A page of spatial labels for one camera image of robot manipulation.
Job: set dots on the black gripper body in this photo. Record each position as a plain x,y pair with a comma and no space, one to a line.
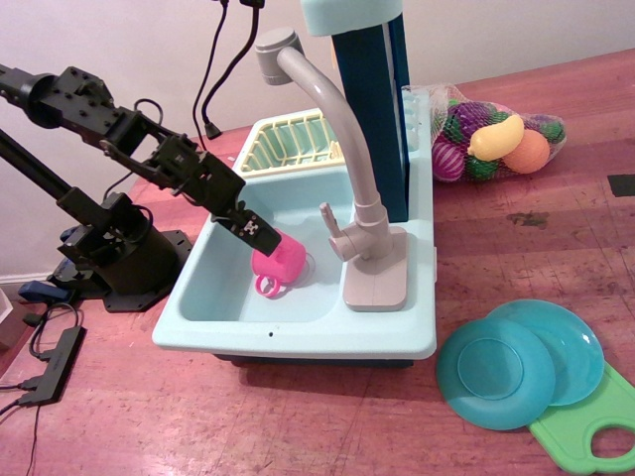
200,176

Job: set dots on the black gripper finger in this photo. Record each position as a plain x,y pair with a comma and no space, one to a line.
249,227

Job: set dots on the pink toy cup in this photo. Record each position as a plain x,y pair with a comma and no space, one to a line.
279,269

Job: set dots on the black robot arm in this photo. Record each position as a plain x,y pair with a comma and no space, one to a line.
115,253

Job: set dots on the light blue toy sink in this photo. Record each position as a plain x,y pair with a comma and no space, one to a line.
215,307

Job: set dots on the yellow dish rack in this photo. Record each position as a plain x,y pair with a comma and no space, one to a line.
287,143

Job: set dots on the grey toy faucet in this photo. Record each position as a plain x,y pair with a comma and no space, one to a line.
375,253

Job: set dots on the blue clamp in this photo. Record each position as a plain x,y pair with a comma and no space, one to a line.
35,291

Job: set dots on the dark blue water tower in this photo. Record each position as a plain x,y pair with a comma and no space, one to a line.
368,38

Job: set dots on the mesh bag of toy food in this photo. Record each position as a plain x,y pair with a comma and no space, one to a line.
448,119

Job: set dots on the yellow toy fruit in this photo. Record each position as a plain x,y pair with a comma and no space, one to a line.
493,142

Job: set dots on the black usb hub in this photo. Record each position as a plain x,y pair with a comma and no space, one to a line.
49,387

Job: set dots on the front teal plate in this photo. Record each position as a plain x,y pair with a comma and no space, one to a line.
496,374

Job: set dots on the teal plate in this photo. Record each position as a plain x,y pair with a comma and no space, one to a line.
496,374
575,350

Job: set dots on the orange toy fruit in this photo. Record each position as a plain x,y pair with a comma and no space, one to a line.
531,154

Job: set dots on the rear teal plate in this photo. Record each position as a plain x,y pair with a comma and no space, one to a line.
575,350

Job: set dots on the black tape patch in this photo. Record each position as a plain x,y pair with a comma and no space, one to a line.
622,185

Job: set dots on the green cutting board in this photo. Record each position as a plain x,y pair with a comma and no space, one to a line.
567,432

